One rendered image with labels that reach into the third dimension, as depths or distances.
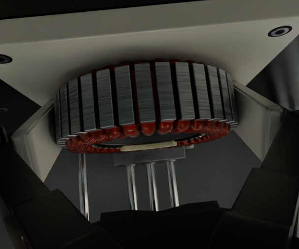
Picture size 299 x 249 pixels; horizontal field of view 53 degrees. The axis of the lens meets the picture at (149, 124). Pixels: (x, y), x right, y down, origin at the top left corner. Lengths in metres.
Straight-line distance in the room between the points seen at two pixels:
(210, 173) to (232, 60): 0.29
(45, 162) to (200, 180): 0.31
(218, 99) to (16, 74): 0.10
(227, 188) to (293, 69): 0.24
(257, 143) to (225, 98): 0.03
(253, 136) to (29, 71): 0.12
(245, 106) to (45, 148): 0.11
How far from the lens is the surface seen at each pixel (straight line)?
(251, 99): 0.17
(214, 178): 0.45
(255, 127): 0.16
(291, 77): 0.28
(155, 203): 0.33
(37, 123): 0.16
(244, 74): 0.20
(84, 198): 0.27
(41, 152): 0.16
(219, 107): 0.15
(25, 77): 0.17
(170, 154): 0.31
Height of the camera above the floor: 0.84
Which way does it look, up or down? 10 degrees down
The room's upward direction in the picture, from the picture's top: 174 degrees clockwise
